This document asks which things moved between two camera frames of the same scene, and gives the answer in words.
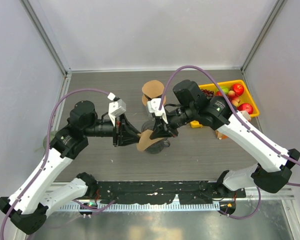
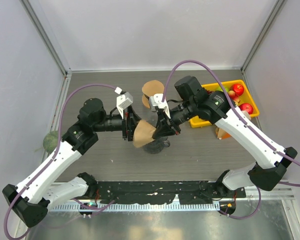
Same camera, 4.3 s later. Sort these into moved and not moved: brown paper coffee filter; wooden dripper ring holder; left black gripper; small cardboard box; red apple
Moved: left black gripper
Not moved: red apple; wooden dripper ring holder; brown paper coffee filter; small cardboard box
